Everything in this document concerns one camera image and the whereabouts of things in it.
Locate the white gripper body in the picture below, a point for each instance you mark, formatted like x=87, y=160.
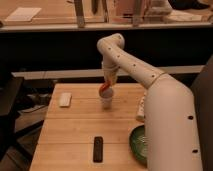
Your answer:
x=110, y=74

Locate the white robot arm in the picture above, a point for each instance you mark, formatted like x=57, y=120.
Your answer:
x=170, y=118

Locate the white ceramic cup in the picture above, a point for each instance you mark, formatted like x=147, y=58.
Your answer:
x=106, y=97

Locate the white rectangular sponge block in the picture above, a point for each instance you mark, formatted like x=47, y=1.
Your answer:
x=65, y=99

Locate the white small bottle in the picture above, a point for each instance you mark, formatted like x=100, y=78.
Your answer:
x=140, y=113

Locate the metal table leg right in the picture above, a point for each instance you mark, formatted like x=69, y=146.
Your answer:
x=136, y=12

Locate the metal table leg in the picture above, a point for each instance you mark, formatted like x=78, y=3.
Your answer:
x=136, y=12
x=79, y=13

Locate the black rectangular remote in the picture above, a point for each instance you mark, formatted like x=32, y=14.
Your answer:
x=98, y=149

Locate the green glass bowl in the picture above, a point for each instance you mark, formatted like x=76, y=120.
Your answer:
x=138, y=146

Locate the metal table leg left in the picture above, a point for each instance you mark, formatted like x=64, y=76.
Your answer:
x=79, y=13

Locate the white paper on floor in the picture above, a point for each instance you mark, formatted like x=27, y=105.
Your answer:
x=23, y=14

